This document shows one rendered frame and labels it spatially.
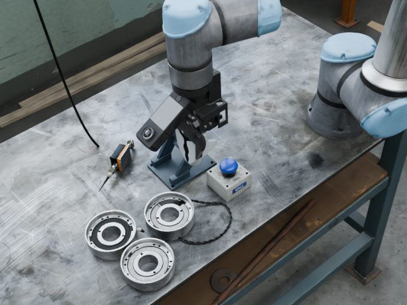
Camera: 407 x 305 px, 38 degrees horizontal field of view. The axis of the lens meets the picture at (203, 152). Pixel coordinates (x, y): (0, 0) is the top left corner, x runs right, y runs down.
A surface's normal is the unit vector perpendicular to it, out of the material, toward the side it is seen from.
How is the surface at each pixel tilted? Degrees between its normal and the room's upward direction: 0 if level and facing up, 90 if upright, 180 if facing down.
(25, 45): 90
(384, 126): 98
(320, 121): 73
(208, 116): 90
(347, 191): 0
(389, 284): 0
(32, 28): 90
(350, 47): 8
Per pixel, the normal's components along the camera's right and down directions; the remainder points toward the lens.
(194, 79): 0.18, 0.71
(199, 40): 0.39, 0.62
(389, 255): -0.05, -0.69
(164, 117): -0.41, -0.33
